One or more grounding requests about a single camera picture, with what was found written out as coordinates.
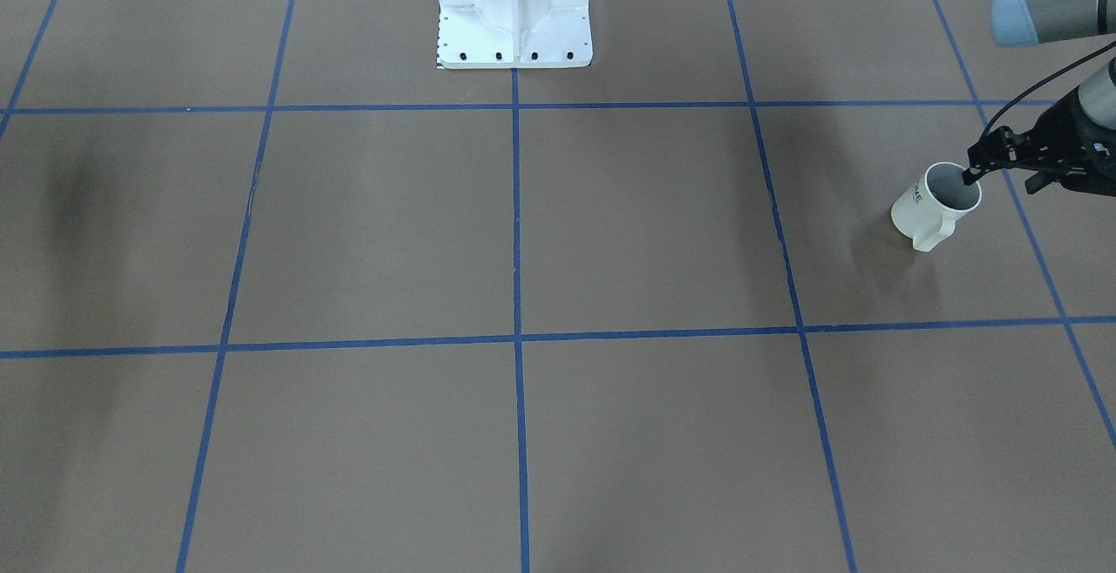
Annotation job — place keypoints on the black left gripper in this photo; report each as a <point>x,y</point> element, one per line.
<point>1065,130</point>

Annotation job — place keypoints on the white ribbed mug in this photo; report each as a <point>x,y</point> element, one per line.
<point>927,212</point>

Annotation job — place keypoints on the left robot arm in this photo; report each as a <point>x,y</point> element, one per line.
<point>1027,23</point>

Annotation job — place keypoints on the white camera stand pedestal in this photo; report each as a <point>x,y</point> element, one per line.
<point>514,34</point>

